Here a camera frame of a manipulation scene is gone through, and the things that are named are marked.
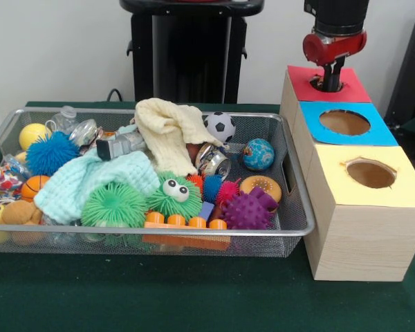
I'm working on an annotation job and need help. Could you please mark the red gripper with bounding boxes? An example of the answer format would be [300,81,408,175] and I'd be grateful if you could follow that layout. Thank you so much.
[302,30,368,93]

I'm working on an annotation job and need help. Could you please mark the cream muslin cloth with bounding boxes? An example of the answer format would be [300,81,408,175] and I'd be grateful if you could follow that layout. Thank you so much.
[133,98,225,176]

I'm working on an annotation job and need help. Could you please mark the wooden box with three holes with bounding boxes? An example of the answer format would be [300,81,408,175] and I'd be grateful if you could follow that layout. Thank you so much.
[279,64,415,283]

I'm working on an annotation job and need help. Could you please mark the silver mesh bin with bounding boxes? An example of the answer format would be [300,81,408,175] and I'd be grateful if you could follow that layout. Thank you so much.
[0,107,316,259]

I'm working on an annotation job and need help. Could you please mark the blue globe ball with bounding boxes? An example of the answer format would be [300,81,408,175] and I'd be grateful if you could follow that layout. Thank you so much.
[242,138,275,172]

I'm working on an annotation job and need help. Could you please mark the black and white soccer ball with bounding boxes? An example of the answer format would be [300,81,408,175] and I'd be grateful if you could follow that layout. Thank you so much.
[203,111,237,143]

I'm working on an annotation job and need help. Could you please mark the purple spiky ball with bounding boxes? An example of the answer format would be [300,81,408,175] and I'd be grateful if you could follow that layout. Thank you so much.
[222,192,274,231]

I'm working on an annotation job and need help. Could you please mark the green fuzzy ball with eyes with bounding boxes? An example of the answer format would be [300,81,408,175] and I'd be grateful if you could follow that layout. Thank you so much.
[147,171,204,225]

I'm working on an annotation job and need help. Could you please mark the orange building block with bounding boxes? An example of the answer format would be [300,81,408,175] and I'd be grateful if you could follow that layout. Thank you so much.
[143,211,233,252]

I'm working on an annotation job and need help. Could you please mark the grey plastic toy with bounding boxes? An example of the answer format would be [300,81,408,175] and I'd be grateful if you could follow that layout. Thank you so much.
[95,131,147,162]

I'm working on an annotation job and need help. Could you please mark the green puffer ball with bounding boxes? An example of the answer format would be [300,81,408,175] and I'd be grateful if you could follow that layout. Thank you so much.
[80,182,149,229]

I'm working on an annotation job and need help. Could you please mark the dark green tablecloth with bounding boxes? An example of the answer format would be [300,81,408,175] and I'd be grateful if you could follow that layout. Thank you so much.
[0,100,415,332]

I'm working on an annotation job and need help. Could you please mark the mint green muslin cloth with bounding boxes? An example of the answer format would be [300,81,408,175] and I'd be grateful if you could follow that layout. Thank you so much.
[33,124,160,225]

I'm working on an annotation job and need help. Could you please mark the blue puffer ball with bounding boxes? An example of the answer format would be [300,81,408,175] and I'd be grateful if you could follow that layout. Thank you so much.
[26,131,81,177]

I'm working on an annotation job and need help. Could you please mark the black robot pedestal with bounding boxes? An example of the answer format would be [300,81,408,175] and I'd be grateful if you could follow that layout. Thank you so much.
[119,0,274,104]

